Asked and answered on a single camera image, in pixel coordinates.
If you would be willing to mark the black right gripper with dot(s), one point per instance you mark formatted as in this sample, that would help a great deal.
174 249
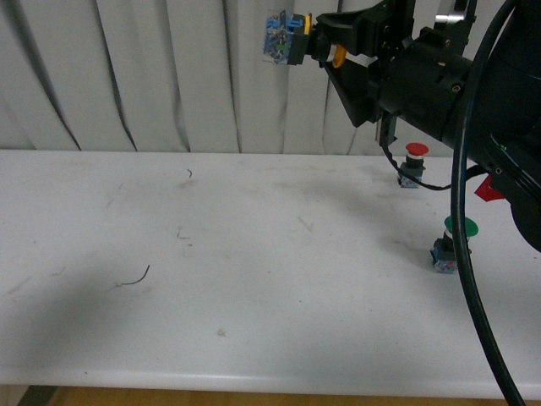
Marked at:
423 84

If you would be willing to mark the yellow push button switch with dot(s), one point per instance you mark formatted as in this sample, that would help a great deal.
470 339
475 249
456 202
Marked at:
290 37

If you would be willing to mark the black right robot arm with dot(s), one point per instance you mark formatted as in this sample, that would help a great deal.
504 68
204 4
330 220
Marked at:
382 73

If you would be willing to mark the white pleated curtain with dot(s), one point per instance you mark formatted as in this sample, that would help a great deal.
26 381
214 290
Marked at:
183 76

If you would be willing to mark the red push button switch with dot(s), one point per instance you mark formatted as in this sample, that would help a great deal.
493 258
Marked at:
413 167

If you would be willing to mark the green push button switch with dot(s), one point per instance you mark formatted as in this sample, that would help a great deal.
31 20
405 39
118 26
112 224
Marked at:
443 253

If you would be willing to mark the curved black wire scrap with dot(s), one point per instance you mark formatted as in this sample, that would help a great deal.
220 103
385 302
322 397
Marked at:
134 282

